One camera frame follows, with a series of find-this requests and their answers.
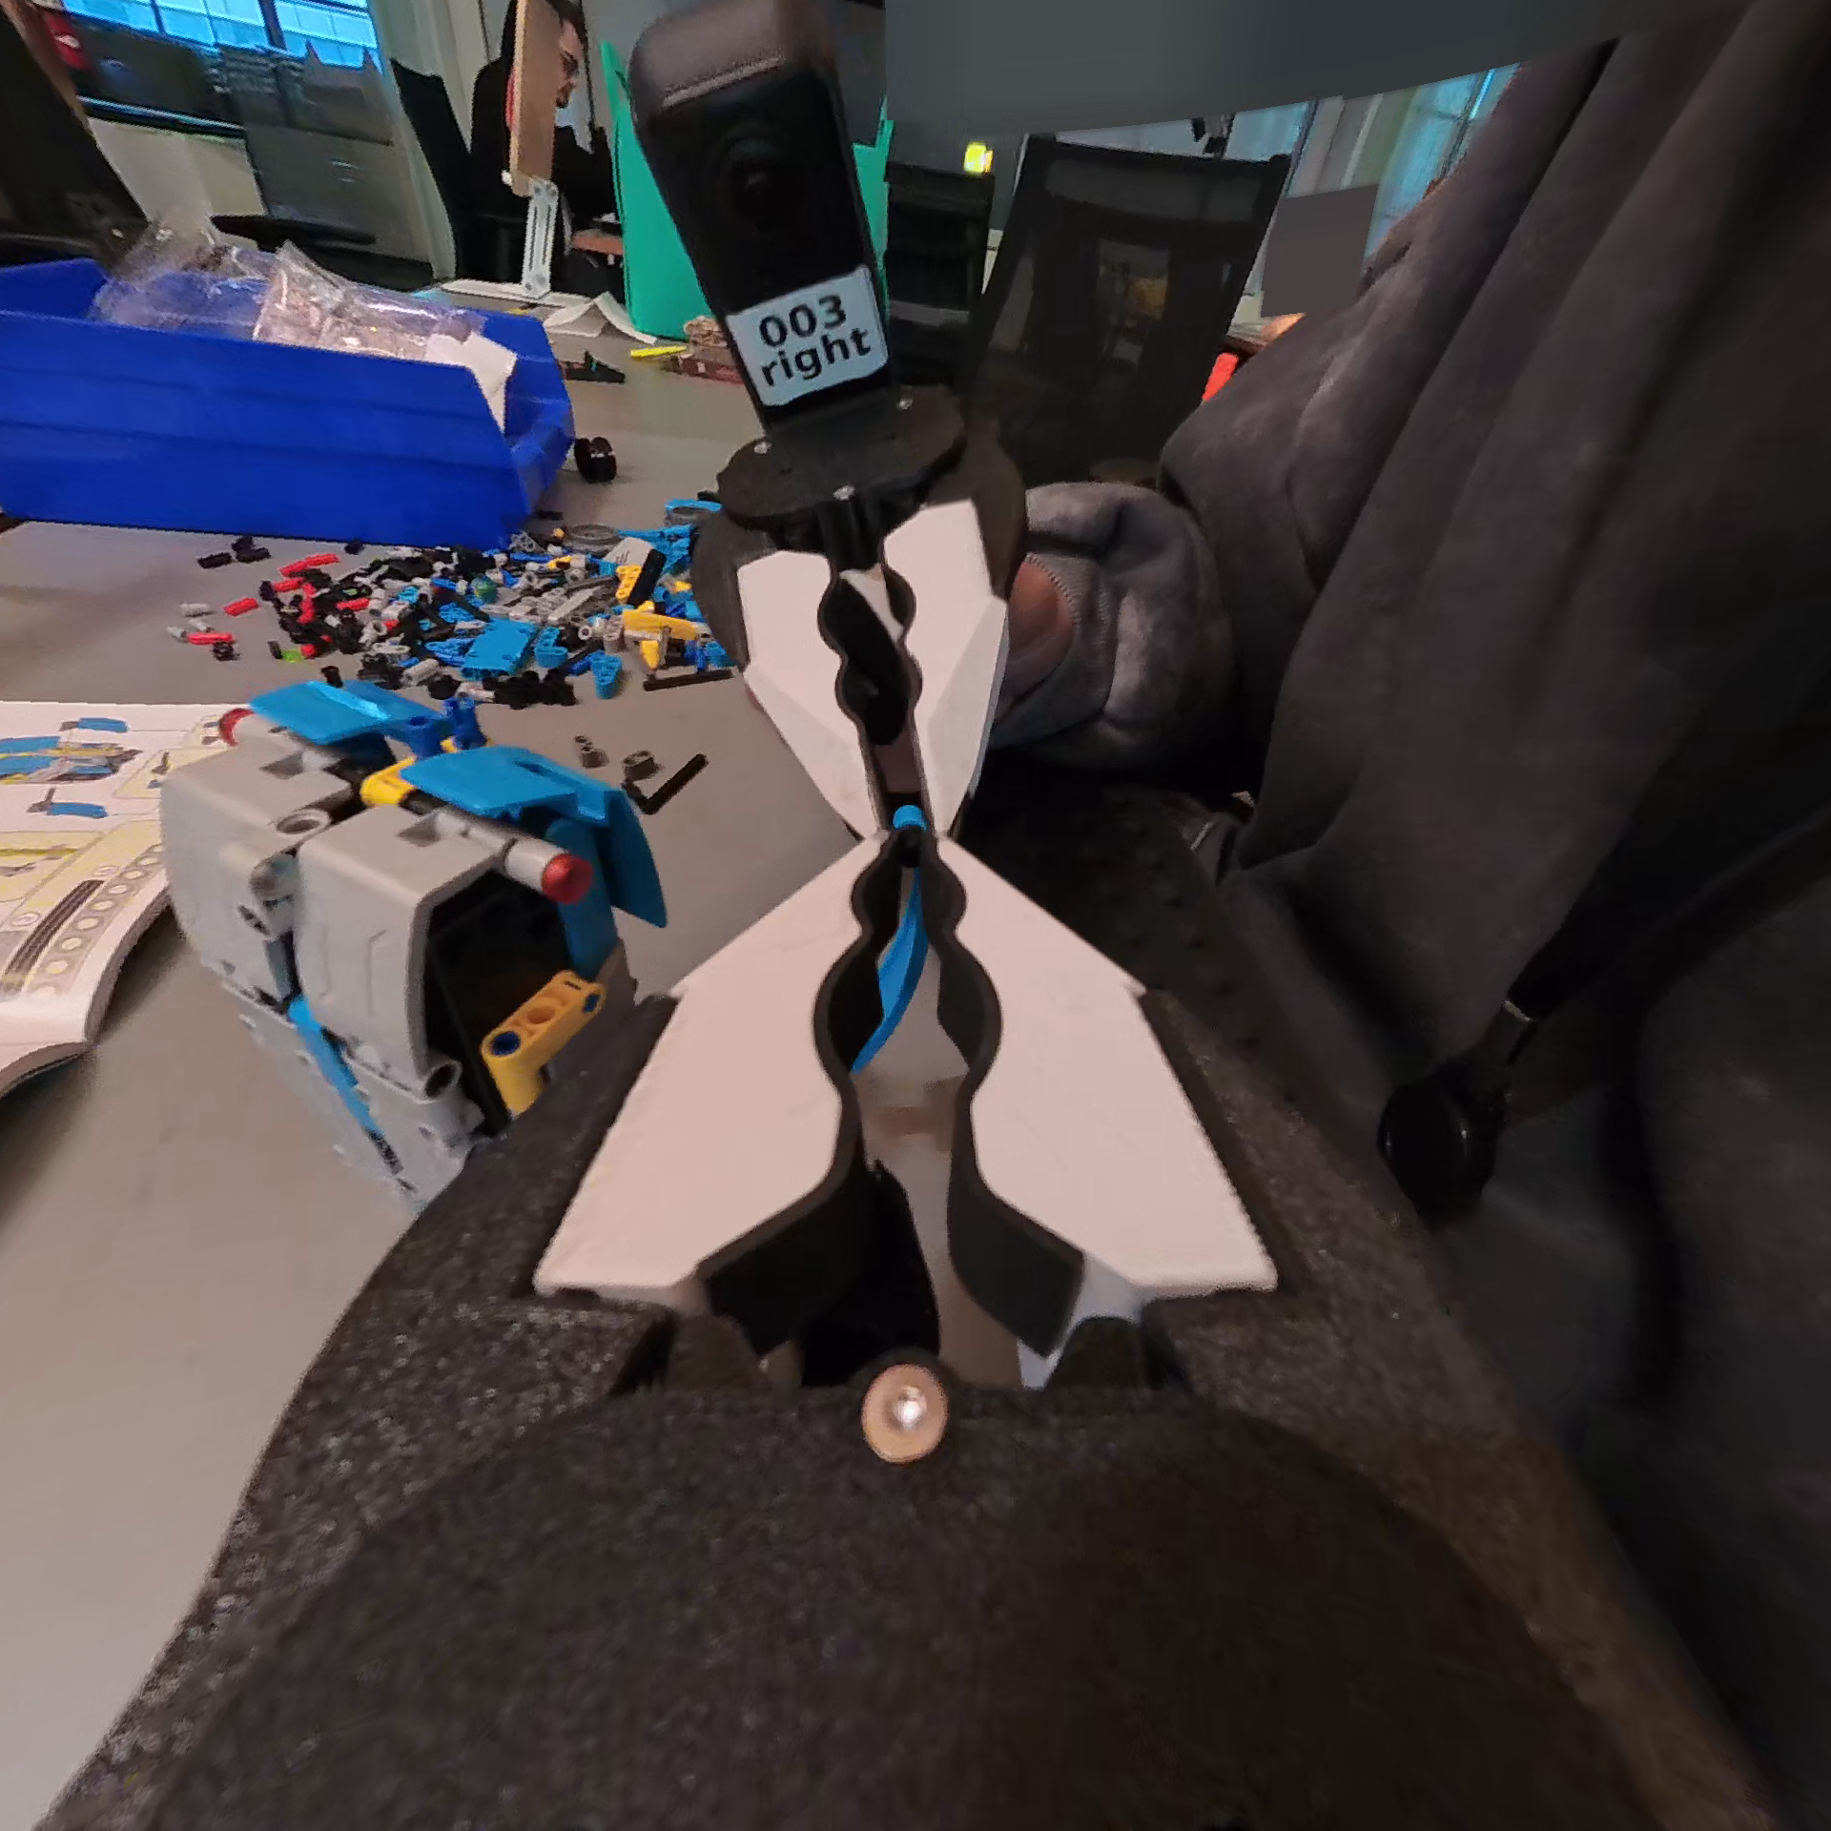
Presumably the dark dotted pad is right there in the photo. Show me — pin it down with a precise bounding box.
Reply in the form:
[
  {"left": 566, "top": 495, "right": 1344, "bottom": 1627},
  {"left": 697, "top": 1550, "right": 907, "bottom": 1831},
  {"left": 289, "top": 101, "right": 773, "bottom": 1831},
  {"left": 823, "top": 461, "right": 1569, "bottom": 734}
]
[{"left": 962, "top": 755, "right": 1260, "bottom": 1032}]

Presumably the blue plastic bin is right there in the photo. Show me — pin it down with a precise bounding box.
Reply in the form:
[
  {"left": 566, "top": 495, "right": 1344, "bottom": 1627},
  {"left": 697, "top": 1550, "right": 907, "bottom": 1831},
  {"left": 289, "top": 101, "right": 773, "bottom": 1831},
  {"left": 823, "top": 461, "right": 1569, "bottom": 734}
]
[{"left": 0, "top": 255, "right": 580, "bottom": 534}]

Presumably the clear parts bag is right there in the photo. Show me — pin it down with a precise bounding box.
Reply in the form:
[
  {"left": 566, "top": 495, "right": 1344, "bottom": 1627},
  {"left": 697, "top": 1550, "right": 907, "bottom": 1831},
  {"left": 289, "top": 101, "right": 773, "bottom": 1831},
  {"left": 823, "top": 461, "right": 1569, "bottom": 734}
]
[
  {"left": 91, "top": 216, "right": 274, "bottom": 330},
  {"left": 253, "top": 248, "right": 516, "bottom": 435}
]

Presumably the person's right forearm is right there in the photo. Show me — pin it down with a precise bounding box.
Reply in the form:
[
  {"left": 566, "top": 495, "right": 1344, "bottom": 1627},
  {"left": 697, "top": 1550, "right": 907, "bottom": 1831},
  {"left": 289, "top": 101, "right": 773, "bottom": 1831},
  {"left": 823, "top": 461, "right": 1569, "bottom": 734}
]
[{"left": 988, "top": 479, "right": 1248, "bottom": 770}]

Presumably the black mesh office chair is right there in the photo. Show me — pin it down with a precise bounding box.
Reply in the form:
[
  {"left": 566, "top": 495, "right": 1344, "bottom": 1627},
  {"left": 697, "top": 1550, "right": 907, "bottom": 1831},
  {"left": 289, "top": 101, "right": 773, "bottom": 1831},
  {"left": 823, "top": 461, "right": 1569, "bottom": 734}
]
[{"left": 970, "top": 135, "right": 1288, "bottom": 474}]

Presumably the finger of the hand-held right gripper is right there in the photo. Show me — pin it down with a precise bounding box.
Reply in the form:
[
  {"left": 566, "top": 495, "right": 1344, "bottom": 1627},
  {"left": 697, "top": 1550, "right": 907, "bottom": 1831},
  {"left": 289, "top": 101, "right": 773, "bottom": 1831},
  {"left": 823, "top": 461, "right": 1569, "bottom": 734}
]
[
  {"left": 737, "top": 549, "right": 881, "bottom": 842},
  {"left": 881, "top": 495, "right": 1007, "bottom": 836}
]

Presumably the blue toy brick robot model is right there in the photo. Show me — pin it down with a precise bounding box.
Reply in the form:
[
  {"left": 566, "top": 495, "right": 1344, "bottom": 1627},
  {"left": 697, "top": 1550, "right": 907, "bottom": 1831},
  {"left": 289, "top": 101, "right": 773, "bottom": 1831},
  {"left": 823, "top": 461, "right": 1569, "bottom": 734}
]
[{"left": 157, "top": 677, "right": 673, "bottom": 1204}]

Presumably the black round buckle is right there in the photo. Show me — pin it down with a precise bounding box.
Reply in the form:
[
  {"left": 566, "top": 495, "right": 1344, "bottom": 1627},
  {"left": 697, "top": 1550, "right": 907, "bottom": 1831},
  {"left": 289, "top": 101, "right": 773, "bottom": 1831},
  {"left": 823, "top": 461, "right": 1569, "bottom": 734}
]
[{"left": 1377, "top": 1062, "right": 1497, "bottom": 1216}]

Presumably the pile of loose toy bricks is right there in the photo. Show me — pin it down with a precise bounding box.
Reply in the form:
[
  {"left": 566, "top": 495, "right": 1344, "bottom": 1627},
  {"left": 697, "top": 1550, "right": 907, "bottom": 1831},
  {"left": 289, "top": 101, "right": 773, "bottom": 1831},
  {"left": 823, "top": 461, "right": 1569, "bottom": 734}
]
[{"left": 166, "top": 495, "right": 748, "bottom": 708}]

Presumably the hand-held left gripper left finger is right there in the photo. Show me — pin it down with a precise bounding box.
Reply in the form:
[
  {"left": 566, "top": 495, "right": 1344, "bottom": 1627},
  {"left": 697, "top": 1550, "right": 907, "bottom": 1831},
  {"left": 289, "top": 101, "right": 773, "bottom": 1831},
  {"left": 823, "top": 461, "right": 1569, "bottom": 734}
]
[{"left": 531, "top": 836, "right": 881, "bottom": 1305}]

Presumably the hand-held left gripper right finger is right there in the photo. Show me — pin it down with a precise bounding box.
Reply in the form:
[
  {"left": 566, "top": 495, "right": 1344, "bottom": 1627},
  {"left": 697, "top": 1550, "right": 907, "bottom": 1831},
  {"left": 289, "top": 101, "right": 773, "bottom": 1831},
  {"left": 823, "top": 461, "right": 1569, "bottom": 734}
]
[{"left": 933, "top": 836, "right": 1277, "bottom": 1359}]

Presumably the white instruction booklet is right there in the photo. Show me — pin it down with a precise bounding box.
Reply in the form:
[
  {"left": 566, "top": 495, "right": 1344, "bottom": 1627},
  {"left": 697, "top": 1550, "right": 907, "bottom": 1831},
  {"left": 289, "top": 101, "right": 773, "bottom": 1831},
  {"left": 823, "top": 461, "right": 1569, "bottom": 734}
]
[{"left": 0, "top": 701, "right": 239, "bottom": 1096}]

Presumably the person's right hand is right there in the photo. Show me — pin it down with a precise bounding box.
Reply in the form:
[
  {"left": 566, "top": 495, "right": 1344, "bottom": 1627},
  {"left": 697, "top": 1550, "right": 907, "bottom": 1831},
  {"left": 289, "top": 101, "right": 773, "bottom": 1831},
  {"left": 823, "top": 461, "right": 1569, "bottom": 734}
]
[{"left": 1007, "top": 565, "right": 1075, "bottom": 688}]

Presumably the blue curved brick panel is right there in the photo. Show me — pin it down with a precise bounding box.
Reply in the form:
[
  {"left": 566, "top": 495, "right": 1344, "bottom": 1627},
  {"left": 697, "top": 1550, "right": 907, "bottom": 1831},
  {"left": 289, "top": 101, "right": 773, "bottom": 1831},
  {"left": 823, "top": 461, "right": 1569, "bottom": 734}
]
[{"left": 849, "top": 803, "right": 933, "bottom": 1079}]

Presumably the grey desk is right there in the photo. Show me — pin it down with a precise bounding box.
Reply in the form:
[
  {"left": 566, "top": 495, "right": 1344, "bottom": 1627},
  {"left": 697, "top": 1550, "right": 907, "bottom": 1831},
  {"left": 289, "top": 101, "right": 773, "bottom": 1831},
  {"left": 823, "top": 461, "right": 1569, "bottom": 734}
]
[{"left": 0, "top": 270, "right": 888, "bottom": 1831}]

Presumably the wooden laptop stand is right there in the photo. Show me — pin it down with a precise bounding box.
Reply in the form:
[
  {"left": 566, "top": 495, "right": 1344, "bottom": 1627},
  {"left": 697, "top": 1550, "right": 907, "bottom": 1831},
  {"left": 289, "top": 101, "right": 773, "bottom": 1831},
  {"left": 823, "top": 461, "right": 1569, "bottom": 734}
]
[{"left": 506, "top": 0, "right": 568, "bottom": 305}]

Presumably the dark grey jacket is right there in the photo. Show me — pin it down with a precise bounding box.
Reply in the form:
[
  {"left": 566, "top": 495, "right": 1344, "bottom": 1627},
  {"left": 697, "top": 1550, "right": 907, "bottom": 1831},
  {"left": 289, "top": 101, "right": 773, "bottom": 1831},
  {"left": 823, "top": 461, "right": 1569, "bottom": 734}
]
[{"left": 1142, "top": 0, "right": 1831, "bottom": 1831}]

